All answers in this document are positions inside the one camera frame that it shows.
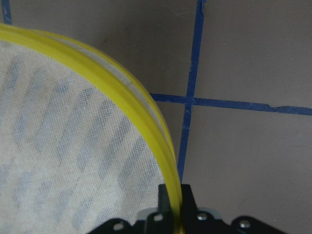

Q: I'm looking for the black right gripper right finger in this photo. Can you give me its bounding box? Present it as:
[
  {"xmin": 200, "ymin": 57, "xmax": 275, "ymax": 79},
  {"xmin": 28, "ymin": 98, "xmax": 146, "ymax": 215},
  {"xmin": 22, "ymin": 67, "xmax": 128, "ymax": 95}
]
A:
[{"xmin": 181, "ymin": 184, "xmax": 283, "ymax": 234}]

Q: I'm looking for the yellow bamboo steamer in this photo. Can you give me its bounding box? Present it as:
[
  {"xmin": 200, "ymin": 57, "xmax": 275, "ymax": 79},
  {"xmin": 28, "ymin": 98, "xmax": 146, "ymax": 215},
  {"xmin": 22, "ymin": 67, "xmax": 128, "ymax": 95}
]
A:
[{"xmin": 0, "ymin": 24, "xmax": 182, "ymax": 234}]

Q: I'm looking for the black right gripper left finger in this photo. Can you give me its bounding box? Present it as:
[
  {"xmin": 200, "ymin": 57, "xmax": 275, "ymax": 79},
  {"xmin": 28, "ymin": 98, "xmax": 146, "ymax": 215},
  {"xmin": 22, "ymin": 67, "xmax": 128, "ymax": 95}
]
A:
[{"xmin": 91, "ymin": 184, "xmax": 174, "ymax": 234}]

